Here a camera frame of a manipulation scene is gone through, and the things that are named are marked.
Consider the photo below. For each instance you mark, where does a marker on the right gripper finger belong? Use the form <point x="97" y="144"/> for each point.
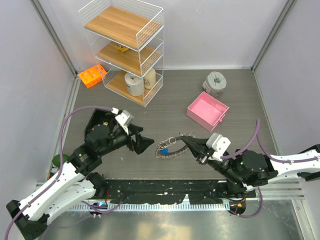
<point x="194" y="142"/>
<point x="198" y="150"/>

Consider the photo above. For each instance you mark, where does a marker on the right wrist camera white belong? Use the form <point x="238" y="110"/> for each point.
<point x="217" y="145"/>

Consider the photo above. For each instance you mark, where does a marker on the white slotted cable duct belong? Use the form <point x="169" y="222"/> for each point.
<point x="182" y="207"/>

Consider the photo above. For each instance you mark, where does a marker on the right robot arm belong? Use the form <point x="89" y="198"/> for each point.
<point x="247" y="170"/>

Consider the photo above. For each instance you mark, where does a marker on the cream lotion bottle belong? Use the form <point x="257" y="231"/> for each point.
<point x="150" y="79"/>

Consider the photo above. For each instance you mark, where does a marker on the orange plastic crate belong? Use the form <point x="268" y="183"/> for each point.
<point x="92" y="76"/>

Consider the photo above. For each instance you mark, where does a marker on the white toilet paper roll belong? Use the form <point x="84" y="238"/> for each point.
<point x="134" y="84"/>

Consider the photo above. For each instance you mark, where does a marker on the pink open box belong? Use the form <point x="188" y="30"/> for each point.
<point x="207" y="111"/>

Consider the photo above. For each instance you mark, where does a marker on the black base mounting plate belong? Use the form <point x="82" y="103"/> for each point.
<point x="172" y="191"/>

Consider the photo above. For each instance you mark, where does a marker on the white wire shelf rack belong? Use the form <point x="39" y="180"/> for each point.
<point x="127" y="37"/>

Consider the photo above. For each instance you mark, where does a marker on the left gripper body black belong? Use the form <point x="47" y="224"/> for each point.
<point x="132" y="144"/>

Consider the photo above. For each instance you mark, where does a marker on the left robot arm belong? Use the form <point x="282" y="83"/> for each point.
<point x="75" y="180"/>

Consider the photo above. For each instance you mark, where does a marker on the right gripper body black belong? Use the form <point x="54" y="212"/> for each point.
<point x="206" y="159"/>

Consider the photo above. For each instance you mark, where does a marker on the green round fruit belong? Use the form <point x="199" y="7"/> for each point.
<point x="56" y="160"/>

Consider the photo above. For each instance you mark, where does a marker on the yellow packet on shelf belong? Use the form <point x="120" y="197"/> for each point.
<point x="121" y="48"/>

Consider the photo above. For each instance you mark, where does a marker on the blue tagged key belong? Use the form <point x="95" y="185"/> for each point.
<point x="164" y="151"/>

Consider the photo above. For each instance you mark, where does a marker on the black plastic bin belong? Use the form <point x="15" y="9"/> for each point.
<point x="100" y="118"/>

